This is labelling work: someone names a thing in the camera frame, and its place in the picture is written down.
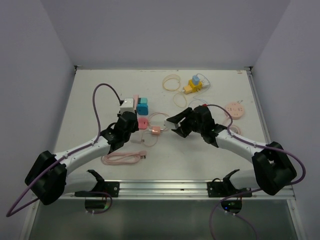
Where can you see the white large charger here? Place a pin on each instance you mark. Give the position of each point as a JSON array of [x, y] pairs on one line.
[[170, 125]]

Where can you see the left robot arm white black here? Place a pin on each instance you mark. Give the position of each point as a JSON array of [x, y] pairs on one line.
[[52, 175]]

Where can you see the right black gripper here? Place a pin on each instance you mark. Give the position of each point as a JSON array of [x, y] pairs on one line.
[[182, 131]]

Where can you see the yellow cube socket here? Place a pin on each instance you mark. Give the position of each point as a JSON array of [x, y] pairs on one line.
[[194, 87]]

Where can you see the white plug on cube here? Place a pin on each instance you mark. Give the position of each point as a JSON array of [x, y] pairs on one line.
[[205, 83]]

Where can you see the pink plug adapter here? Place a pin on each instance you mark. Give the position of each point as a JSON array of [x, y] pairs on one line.
[[143, 123]]

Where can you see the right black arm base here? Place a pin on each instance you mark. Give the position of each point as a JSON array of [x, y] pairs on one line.
[[217, 188]]

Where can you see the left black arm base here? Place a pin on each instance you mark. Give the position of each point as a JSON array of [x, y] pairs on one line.
[[110, 187]]

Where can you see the blue plug adapter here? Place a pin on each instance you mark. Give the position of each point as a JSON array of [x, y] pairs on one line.
[[142, 109]]

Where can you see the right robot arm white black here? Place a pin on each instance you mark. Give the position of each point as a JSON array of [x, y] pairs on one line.
[[271, 167]]

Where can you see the orange small charger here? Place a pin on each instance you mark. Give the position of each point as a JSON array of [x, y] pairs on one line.
[[156, 130]]

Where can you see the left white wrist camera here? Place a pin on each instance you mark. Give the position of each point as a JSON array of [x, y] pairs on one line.
[[128, 105]]

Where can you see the light blue charger plug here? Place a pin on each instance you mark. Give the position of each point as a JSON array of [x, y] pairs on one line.
[[195, 80]]

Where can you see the white plug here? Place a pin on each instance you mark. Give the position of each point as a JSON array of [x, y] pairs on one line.
[[205, 83], [139, 141]]

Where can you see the teal plug adapter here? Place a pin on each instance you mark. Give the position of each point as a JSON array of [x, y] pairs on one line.
[[143, 101]]

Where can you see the pink rectangular power strip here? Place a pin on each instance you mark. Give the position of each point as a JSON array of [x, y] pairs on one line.
[[135, 100]]

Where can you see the orange yellow charger plug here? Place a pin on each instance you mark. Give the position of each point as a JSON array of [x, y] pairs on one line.
[[187, 89]]

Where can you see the aluminium front rail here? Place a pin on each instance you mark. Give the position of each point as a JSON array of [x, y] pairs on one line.
[[144, 189]]

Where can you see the round pink power socket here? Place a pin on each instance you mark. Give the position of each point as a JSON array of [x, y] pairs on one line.
[[235, 109]]

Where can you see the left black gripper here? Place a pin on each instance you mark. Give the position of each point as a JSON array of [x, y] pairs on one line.
[[135, 126]]

